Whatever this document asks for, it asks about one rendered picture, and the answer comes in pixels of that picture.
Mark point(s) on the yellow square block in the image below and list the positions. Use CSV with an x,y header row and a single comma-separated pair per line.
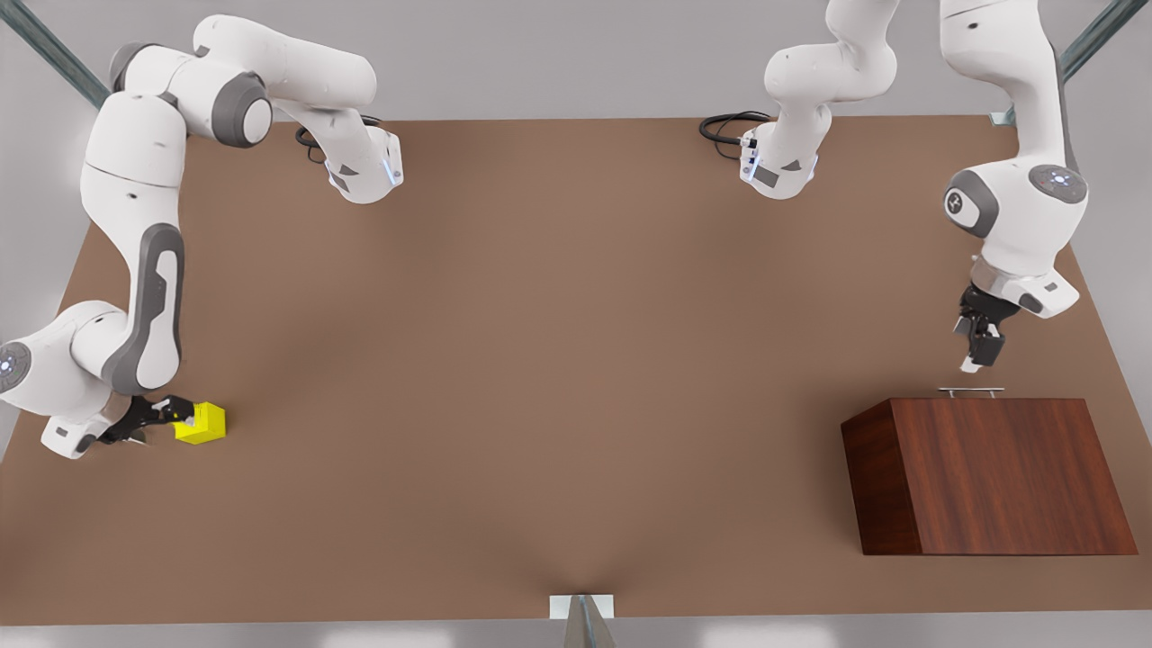
x,y
203,425

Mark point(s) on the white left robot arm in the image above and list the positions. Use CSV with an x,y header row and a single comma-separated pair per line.
x,y
1017,135

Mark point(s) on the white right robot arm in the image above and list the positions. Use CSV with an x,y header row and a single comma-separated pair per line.
x,y
135,234

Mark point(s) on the dark wooden drawer cabinet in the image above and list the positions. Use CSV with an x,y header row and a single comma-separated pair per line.
x,y
990,477

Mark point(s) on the silver frame post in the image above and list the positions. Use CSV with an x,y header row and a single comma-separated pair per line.
x,y
585,621
1080,45
54,49

